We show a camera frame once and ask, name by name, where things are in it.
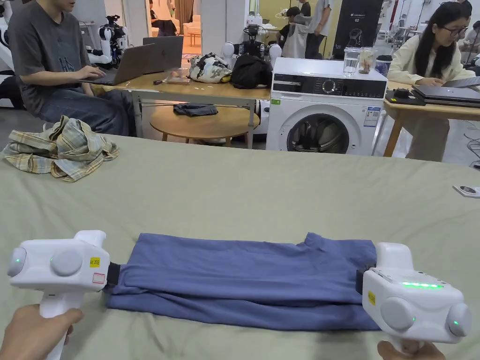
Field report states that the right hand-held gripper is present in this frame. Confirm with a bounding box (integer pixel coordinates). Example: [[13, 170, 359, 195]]
[[355, 241, 473, 354]]

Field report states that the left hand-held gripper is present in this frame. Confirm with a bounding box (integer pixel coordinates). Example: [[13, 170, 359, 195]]
[[7, 230, 121, 360]]

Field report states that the blue shirt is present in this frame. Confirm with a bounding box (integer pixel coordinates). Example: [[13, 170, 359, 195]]
[[106, 232, 383, 332]]

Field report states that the person's right hand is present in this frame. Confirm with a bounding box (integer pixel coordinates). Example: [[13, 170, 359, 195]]
[[376, 339, 447, 360]]

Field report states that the person's left hand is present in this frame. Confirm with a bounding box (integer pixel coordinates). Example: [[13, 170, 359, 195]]
[[3, 303, 84, 360]]

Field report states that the plaid shirt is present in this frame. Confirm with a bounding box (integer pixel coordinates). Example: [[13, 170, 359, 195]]
[[1, 115, 120, 183]]

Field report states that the white phone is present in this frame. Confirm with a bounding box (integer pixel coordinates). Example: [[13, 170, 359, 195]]
[[452, 183, 480, 199]]

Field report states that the bed with pale green sheet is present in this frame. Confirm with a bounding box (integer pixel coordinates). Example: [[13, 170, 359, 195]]
[[0, 131, 480, 360]]

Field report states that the round wooden low table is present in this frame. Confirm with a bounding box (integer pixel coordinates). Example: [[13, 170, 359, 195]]
[[150, 103, 260, 145]]

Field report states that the wooden table with laptops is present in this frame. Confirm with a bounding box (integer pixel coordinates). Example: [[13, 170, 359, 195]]
[[382, 75, 480, 158]]

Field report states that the white washing machine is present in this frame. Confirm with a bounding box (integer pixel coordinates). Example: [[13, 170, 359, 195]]
[[266, 46, 389, 154]]

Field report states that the wooden desk with laptops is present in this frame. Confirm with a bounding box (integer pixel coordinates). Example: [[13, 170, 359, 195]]
[[78, 35, 274, 149]]

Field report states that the white humanoid robot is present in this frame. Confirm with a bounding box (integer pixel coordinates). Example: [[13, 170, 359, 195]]
[[89, 15, 128, 70]]

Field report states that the black and white robot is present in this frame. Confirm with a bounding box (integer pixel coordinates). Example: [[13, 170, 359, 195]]
[[223, 24, 283, 60]]

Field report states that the group of people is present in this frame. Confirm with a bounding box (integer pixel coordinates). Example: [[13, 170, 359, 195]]
[[277, 0, 335, 60]]

